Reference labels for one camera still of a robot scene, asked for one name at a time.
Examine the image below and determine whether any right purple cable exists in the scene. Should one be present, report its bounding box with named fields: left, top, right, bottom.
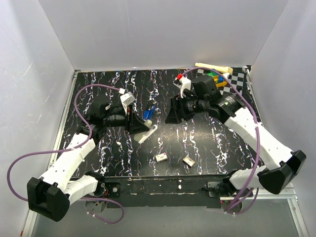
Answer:
left=181, top=67, right=262, bottom=216

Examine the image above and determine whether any beige wooden piece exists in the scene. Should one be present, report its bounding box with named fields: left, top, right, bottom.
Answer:
left=195, top=63, right=233, bottom=75

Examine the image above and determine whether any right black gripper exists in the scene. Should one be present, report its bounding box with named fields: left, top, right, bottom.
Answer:
left=164, top=91, right=208, bottom=124

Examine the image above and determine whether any yellow toy tray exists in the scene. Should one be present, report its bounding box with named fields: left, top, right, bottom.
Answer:
left=213, top=75, right=227, bottom=88

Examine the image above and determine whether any white beige stapler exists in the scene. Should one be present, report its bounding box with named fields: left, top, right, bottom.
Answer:
left=134, top=119, right=158, bottom=144

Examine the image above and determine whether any brown staple box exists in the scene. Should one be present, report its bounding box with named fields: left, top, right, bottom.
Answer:
left=183, top=156, right=195, bottom=167

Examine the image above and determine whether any white staple box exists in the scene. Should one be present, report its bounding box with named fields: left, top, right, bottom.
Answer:
left=155, top=153, right=168, bottom=162

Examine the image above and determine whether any green toy block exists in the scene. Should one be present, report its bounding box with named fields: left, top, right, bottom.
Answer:
left=207, top=72, right=218, bottom=77

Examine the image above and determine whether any blue toy block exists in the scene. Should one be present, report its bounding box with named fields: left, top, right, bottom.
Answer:
left=213, top=76, right=223, bottom=83

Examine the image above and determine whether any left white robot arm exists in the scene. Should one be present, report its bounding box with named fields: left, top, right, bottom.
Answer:
left=27, top=102, right=158, bottom=222

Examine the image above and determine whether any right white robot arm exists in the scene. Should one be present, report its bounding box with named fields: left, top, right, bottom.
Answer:
left=165, top=74, right=306, bottom=196

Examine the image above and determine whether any checkered chess board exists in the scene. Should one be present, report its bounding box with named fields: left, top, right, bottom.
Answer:
left=197, top=69, right=246, bottom=94

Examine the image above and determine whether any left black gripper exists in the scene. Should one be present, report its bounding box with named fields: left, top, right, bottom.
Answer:
left=103, top=104, right=150, bottom=134

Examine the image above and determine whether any blue black stapler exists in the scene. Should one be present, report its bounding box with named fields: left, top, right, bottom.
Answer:
left=143, top=105, right=155, bottom=120

